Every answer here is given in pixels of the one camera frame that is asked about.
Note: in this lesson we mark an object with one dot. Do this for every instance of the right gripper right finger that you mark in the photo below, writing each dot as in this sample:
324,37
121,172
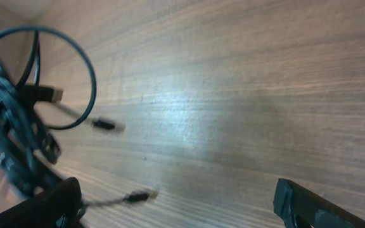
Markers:
299,207

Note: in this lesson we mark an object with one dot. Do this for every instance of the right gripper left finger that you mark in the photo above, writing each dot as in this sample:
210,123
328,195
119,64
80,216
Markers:
55,207

